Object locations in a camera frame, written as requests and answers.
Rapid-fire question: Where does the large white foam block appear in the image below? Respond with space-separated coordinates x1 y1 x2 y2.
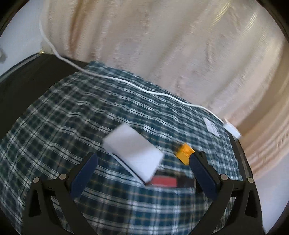
102 123 164 185

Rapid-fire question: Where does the yellow toy brick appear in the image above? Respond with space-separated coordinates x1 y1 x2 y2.
175 143 195 165

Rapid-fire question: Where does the white power strip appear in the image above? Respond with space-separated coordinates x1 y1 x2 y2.
223 119 241 140

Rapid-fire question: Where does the white paper label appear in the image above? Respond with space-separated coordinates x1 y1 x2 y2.
203 117 219 137

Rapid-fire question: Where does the blue plaid cloth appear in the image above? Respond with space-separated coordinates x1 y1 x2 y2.
1 62 242 234

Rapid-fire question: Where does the beige patterned curtain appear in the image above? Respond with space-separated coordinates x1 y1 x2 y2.
41 1 288 177

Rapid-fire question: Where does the white power cable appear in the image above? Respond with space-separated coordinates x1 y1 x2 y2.
39 18 226 123

